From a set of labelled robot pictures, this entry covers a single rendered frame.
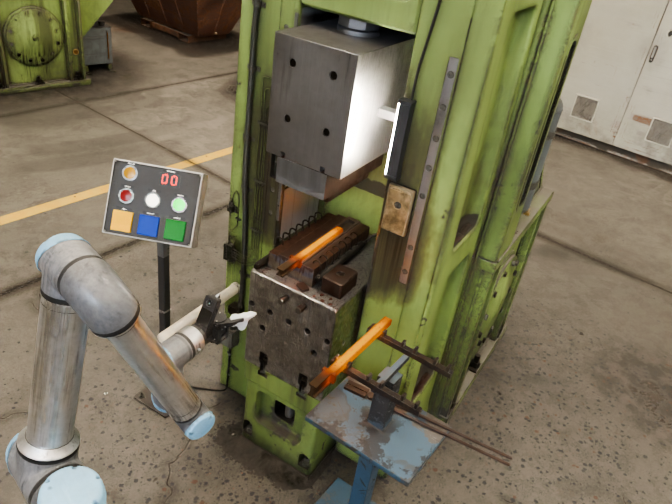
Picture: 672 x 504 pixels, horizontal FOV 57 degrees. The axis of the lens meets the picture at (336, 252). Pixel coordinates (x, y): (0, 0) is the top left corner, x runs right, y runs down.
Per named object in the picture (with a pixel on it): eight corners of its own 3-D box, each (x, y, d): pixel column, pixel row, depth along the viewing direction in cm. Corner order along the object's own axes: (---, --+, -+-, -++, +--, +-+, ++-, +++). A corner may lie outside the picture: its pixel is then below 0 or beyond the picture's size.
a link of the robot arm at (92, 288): (123, 274, 125) (225, 422, 175) (95, 246, 132) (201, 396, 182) (73, 310, 121) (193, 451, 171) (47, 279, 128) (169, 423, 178)
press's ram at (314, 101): (362, 189, 195) (384, 62, 174) (265, 151, 209) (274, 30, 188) (418, 153, 227) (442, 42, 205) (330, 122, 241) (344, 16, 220)
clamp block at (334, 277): (339, 300, 219) (342, 285, 216) (319, 291, 222) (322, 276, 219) (356, 285, 228) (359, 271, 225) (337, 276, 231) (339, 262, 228)
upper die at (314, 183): (323, 201, 205) (326, 175, 200) (275, 181, 213) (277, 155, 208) (381, 164, 237) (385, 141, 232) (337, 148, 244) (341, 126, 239)
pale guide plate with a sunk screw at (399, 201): (403, 237, 209) (413, 192, 200) (380, 228, 212) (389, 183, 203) (406, 235, 210) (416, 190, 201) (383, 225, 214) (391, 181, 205)
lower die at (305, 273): (311, 287, 224) (314, 267, 219) (267, 266, 231) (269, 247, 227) (367, 242, 255) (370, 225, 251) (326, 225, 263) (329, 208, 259)
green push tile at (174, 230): (182, 242, 226) (186, 222, 225) (162, 238, 226) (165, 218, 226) (184, 242, 228) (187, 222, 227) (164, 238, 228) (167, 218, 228)
